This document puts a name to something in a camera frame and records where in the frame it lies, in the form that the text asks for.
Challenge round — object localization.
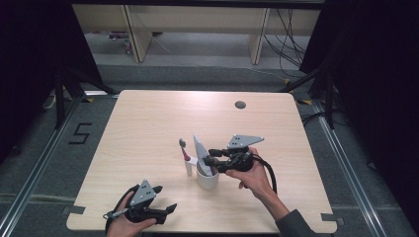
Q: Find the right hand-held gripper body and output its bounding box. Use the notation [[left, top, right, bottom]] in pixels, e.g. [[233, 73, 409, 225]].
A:
[[214, 133, 265, 174]]

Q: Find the aluminium floor rail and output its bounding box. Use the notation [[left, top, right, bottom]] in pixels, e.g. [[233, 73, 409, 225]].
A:
[[0, 97, 82, 237], [312, 100, 391, 237]]

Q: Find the pink toothbrush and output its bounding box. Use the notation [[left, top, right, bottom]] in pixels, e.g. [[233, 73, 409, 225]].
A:
[[178, 137, 193, 163]]

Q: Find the person's right hand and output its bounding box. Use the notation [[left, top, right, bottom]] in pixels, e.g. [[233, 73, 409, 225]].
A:
[[225, 146, 277, 200]]

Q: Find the white object on floor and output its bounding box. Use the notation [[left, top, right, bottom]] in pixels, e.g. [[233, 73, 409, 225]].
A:
[[42, 93, 57, 111]]

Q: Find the white purple toothpaste tube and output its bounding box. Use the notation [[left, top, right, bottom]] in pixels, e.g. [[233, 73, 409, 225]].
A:
[[192, 133, 215, 178]]

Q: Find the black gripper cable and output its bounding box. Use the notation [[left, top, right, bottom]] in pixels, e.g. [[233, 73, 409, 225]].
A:
[[104, 184, 141, 235], [251, 154, 279, 195]]

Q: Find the black floor cable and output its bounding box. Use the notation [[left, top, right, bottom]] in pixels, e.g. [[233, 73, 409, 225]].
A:
[[300, 111, 327, 128]]

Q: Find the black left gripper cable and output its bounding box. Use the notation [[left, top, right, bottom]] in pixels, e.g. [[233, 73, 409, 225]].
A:
[[104, 184, 141, 235]]

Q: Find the person's left hand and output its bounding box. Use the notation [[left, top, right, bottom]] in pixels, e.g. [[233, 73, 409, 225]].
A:
[[106, 197, 158, 237]]

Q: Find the white cup with handle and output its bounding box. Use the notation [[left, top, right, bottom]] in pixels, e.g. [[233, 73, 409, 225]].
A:
[[183, 156, 220, 191]]

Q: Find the black metal stand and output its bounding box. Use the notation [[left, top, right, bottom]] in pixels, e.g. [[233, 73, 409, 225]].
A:
[[53, 67, 120, 130], [278, 65, 336, 130]]

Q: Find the bunch of black cables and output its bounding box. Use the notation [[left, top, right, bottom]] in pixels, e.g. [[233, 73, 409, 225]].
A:
[[263, 8, 307, 79]]

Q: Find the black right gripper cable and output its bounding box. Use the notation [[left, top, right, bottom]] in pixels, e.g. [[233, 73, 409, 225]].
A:
[[251, 154, 279, 195]]

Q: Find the silver plug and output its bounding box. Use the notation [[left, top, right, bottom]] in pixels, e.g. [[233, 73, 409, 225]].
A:
[[102, 207, 128, 221]]

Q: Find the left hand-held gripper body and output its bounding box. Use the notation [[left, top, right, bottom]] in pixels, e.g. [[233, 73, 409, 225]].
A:
[[125, 179, 168, 225]]

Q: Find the black curtain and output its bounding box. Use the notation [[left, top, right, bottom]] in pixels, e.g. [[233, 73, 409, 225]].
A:
[[0, 0, 104, 166], [299, 0, 419, 228]]

